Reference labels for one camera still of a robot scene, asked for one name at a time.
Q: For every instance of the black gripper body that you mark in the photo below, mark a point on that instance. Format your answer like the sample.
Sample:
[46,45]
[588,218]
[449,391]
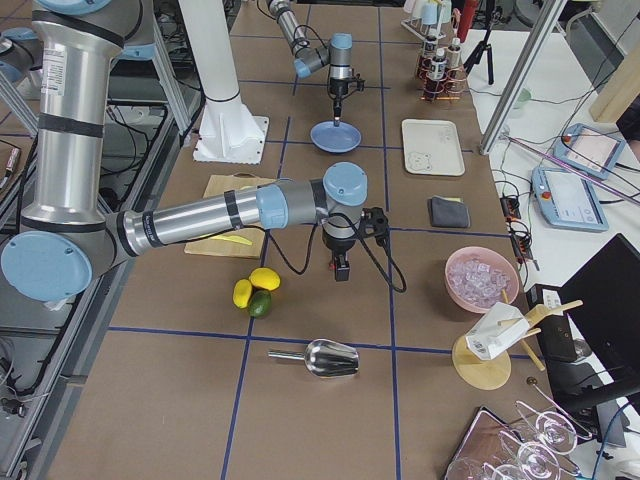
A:
[338,90]
[336,245]

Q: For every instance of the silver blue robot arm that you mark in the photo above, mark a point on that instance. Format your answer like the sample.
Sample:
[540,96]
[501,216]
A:
[336,55]
[65,242]

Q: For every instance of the blue plate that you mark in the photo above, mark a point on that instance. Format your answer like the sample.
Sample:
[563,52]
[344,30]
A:
[337,139]

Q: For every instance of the yellow lemon round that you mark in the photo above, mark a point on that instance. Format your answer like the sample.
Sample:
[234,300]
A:
[265,278]

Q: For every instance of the green avocado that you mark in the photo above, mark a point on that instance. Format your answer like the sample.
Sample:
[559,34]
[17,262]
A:
[260,303]

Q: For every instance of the tea bottle left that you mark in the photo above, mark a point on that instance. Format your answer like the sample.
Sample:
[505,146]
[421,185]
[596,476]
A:
[430,46]

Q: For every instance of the tea bottle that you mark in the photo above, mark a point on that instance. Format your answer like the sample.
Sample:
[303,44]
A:
[453,54]
[438,66]
[430,46]

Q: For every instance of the tea bottle front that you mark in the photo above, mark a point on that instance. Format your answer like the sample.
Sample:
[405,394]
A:
[438,66]

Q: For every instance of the cream bear tray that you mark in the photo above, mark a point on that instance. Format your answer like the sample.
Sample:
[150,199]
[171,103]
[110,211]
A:
[432,147]

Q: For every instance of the yellow plastic knife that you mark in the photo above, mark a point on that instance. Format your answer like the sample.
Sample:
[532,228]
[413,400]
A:
[238,239]

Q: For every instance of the yellow lemon upper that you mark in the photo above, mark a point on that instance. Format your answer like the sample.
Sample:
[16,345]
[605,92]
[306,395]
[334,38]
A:
[242,293]

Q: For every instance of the grey folded cloth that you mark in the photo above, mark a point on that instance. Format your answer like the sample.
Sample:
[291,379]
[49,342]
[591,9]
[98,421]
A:
[448,213]

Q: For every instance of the steel ice scoop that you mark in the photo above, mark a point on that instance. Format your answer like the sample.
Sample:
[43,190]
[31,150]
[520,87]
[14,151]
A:
[324,358]

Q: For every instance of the tea bottle right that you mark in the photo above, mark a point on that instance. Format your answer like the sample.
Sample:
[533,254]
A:
[453,54]

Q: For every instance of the wooden cutting board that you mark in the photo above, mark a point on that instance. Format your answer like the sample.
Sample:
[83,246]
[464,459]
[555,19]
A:
[217,185]

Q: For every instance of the pink ice bowl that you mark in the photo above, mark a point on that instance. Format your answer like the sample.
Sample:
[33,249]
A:
[476,278]

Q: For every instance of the wooden stand with carton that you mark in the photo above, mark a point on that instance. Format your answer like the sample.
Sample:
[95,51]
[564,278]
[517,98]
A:
[480,356]

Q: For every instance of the green small bowl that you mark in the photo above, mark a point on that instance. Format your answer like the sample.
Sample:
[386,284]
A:
[522,99]

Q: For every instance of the blue teach pendant near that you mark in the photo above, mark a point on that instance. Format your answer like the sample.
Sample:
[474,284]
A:
[566,201]

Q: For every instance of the blue teach pendant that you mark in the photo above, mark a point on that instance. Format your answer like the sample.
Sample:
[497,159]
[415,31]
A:
[566,201]
[589,150]

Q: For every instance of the blue teach pendant far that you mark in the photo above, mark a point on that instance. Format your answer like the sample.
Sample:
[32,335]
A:
[589,150]

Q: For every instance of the black monitor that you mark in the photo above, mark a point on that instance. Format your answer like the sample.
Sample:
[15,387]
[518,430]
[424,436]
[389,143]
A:
[608,320]

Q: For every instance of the wine glass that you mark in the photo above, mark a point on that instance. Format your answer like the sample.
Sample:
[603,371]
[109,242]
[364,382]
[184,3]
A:
[551,428]

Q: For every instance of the copper wire bottle rack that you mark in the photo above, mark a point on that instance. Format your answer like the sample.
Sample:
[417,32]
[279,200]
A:
[451,87]

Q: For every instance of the white wire cup basket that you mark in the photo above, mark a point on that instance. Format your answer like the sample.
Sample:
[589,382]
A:
[427,17]

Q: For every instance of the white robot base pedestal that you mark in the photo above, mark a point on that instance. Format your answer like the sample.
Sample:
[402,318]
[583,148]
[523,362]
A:
[228,132]

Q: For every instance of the black camera tripod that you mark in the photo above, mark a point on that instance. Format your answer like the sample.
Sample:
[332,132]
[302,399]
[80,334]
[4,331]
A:
[492,15]

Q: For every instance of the aluminium frame post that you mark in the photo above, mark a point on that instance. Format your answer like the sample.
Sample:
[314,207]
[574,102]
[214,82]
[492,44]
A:
[536,39]

